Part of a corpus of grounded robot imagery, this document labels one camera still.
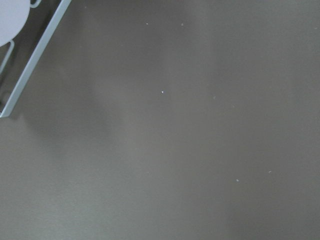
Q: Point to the white cup rack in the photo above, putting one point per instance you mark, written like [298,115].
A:
[26,27]

